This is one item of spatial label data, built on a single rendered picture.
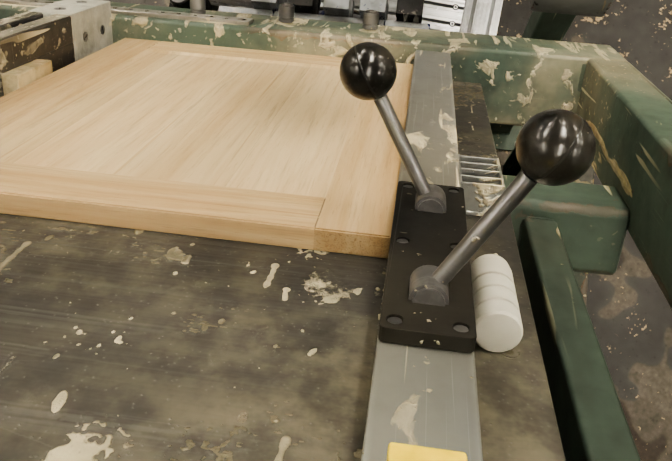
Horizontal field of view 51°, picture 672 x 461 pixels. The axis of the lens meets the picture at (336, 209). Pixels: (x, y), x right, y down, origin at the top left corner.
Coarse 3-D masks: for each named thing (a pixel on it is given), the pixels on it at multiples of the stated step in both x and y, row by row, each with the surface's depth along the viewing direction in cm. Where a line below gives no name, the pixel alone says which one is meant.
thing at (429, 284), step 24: (528, 120) 35; (552, 120) 34; (576, 120) 34; (528, 144) 34; (552, 144) 33; (576, 144) 33; (528, 168) 34; (552, 168) 34; (576, 168) 34; (504, 192) 36; (528, 192) 36; (504, 216) 36; (480, 240) 37; (456, 264) 38; (432, 288) 38
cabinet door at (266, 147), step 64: (128, 64) 94; (192, 64) 96; (256, 64) 98; (320, 64) 99; (0, 128) 68; (64, 128) 70; (128, 128) 71; (192, 128) 72; (256, 128) 73; (320, 128) 75; (384, 128) 75; (0, 192) 55; (64, 192) 55; (128, 192) 56; (192, 192) 57; (256, 192) 58; (320, 192) 59; (384, 192) 59; (384, 256) 53
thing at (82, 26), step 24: (72, 0) 103; (96, 0) 104; (0, 24) 85; (24, 24) 86; (48, 24) 88; (72, 24) 94; (96, 24) 101; (0, 48) 79; (24, 48) 83; (48, 48) 89; (72, 48) 95; (96, 48) 102; (0, 72) 79; (0, 96) 80
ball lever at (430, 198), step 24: (360, 48) 45; (384, 48) 46; (360, 72) 45; (384, 72) 45; (360, 96) 46; (384, 96) 47; (384, 120) 48; (408, 144) 48; (408, 168) 49; (432, 192) 49
